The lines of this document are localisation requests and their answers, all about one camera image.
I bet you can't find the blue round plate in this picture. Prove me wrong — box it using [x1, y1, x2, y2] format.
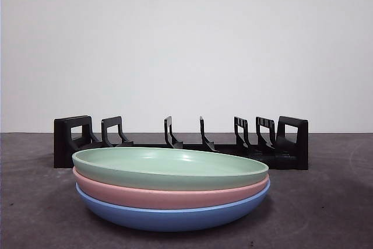
[75, 178, 272, 232]

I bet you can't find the green round plate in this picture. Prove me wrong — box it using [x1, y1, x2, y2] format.
[71, 147, 269, 191]

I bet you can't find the pink round plate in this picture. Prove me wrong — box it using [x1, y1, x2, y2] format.
[72, 167, 271, 211]

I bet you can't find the black plastic plate rack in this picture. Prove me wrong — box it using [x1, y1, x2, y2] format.
[53, 115, 309, 171]

